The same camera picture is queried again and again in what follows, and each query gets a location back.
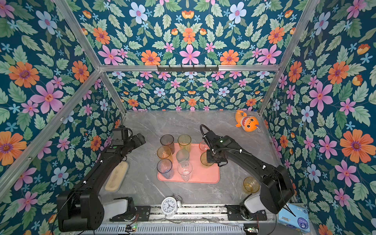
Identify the pink transparent cup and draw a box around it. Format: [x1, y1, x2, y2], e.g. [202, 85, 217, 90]
[199, 141, 210, 152]

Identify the green short cup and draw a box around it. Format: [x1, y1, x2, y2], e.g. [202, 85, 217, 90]
[200, 152, 213, 167]

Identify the green tall transparent cup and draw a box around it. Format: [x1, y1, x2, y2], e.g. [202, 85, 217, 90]
[178, 134, 192, 152]

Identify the teal frosted cup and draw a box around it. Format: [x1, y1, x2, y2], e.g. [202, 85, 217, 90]
[176, 149, 190, 163]

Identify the clear transparent cup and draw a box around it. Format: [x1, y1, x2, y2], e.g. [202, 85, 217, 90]
[177, 161, 193, 182]

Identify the yellow transparent cup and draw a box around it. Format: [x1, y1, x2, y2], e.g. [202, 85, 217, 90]
[157, 146, 173, 161]

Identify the grey transparent cup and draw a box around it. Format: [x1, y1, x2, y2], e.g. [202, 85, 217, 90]
[160, 134, 175, 154]

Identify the blue transparent cup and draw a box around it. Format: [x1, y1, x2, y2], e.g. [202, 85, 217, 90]
[157, 159, 174, 179]

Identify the yellow short cup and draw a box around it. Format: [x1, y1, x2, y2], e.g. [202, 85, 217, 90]
[243, 177, 260, 194]

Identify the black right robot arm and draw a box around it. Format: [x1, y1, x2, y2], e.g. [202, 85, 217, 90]
[200, 124, 294, 214]

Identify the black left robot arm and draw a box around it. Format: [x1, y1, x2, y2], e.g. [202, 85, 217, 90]
[57, 126, 146, 232]

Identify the pink plastic tray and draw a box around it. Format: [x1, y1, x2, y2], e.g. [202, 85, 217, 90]
[157, 143, 220, 184]

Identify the orange plush fish toy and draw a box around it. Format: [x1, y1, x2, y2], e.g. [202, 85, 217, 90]
[235, 110, 260, 132]

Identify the white alarm clock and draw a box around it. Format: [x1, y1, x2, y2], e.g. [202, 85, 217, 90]
[161, 195, 182, 217]

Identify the blue tissue pack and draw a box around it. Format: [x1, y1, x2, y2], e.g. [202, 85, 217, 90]
[277, 203, 311, 234]

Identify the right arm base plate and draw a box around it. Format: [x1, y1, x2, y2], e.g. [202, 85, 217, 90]
[225, 205, 268, 222]

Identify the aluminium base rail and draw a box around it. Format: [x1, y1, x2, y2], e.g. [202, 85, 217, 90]
[101, 203, 276, 225]

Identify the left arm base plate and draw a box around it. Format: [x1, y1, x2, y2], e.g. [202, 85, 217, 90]
[109, 206, 151, 222]

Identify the black hook rail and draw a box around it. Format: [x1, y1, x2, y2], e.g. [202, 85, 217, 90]
[157, 65, 219, 72]

